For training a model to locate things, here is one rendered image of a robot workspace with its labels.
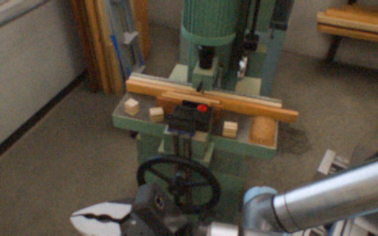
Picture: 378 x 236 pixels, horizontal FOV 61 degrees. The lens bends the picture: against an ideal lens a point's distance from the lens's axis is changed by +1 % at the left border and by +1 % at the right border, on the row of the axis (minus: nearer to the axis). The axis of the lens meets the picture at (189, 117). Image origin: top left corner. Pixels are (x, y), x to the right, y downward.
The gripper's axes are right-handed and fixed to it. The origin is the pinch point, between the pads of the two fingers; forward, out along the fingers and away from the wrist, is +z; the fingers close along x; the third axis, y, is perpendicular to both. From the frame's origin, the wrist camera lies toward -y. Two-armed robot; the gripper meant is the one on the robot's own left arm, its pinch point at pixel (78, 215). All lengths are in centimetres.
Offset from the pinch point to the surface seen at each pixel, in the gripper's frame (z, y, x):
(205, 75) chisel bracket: -10, 14, 69
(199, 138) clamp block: -12, 26, 49
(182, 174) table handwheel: -7, 39, 44
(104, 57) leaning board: 86, 78, 184
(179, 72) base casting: 8, 39, 109
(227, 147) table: -21, 36, 57
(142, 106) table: 14, 30, 67
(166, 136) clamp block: -1, 26, 49
